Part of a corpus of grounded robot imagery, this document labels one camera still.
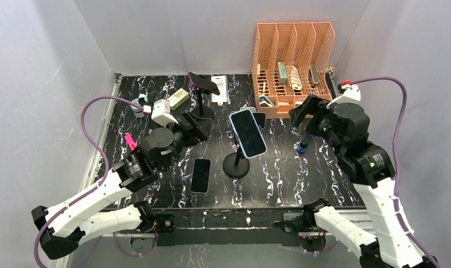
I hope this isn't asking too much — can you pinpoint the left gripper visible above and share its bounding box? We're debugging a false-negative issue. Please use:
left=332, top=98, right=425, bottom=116
left=160, top=111, right=213, bottom=172

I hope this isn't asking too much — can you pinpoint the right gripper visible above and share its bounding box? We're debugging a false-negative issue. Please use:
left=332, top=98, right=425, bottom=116
left=288, top=94, right=346, bottom=157

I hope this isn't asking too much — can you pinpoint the light blue phone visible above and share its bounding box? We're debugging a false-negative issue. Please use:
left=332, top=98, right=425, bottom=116
left=229, top=110, right=267, bottom=159

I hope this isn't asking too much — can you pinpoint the white-edged black smartphone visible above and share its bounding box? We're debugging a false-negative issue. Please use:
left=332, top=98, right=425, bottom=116
left=190, top=159, right=211, bottom=194

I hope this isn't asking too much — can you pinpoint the black stand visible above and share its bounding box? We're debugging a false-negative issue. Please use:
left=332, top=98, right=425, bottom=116
left=191, top=87, right=214, bottom=119
left=223, top=135, right=250, bottom=179

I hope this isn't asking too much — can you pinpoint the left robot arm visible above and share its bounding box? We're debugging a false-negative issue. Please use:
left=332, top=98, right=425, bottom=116
left=31, top=112, right=213, bottom=260

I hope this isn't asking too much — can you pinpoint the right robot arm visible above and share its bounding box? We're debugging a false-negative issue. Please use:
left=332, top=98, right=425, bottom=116
left=289, top=95, right=438, bottom=267

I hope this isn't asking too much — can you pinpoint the white phone on silver stand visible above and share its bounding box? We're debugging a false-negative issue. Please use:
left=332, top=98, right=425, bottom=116
left=252, top=112, right=266, bottom=129

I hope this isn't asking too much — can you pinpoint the silver desktop phone stand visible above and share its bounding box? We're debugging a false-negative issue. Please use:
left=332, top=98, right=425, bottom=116
left=240, top=107, right=256, bottom=112

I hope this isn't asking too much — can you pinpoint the beige small box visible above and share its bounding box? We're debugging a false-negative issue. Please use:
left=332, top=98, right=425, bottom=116
left=167, top=88, right=190, bottom=111

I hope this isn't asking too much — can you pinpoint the orange file organizer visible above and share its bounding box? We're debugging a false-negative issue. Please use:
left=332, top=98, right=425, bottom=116
left=252, top=22, right=335, bottom=119

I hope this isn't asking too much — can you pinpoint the white labelled package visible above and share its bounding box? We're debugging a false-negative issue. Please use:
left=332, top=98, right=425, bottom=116
left=211, top=75, right=228, bottom=106

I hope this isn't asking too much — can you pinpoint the blue white tape roll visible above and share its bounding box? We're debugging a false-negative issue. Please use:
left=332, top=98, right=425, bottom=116
left=131, top=94, right=147, bottom=118

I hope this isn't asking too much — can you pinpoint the pink marker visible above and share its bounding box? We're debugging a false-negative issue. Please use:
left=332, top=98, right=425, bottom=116
left=124, top=134, right=137, bottom=151

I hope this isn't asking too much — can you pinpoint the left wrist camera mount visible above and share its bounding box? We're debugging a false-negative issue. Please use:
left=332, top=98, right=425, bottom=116
left=142, top=99, right=179, bottom=127

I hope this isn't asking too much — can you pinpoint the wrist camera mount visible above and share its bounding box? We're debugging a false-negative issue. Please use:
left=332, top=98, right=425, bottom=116
left=142, top=99, right=179, bottom=127
left=326, top=83, right=361, bottom=109

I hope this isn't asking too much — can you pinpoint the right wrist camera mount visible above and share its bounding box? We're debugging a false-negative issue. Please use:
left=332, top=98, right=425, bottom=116
left=326, top=83, right=361, bottom=109

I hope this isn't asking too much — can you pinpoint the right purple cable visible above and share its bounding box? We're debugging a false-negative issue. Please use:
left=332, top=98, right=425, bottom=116
left=349, top=76, right=443, bottom=268

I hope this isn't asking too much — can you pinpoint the purple cable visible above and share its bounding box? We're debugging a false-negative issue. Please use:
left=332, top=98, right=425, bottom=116
left=33, top=96, right=152, bottom=268
left=349, top=76, right=443, bottom=268

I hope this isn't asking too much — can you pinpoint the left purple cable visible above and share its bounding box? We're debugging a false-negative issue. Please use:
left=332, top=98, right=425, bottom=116
left=33, top=96, right=152, bottom=268

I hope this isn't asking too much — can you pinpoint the black base frame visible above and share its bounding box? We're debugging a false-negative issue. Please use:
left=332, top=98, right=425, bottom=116
left=120, top=207, right=372, bottom=248

